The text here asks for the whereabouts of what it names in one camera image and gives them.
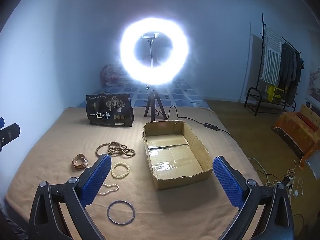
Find brown wooden bead necklace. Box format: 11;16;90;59
95;141;136;158

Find red strap wristwatch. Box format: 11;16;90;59
72;153;88;170

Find folded floral quilt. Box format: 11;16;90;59
101;63;132;85

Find cream bead bracelet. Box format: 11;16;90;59
111;162;131;180

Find black snack bag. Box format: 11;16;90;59
86;94;134;127

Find white charger cables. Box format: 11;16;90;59
247;157;307;227

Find yellow box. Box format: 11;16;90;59
266;85;284;103

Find phone holder clamp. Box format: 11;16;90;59
142;33;159;42

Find black clothes rack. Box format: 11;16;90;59
244;15;304;116

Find black tripod stand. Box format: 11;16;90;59
144;85;168;122

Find blue patterned bed sheet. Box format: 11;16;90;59
76;78;211;110

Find dark hanging clothes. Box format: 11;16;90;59
278;43;301;90

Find striped white towel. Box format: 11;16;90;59
260;26;282;86

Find bright ring light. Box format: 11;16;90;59
119;17;189;85

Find orange covered chair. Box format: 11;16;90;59
272;103;319;168

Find dark metal bangle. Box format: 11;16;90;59
107;200;136;226

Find cardboard box tray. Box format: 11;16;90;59
143;120;213;191

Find wall painting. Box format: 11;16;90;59
307;31;320;108

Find tan blanket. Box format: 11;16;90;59
4;106;266;240

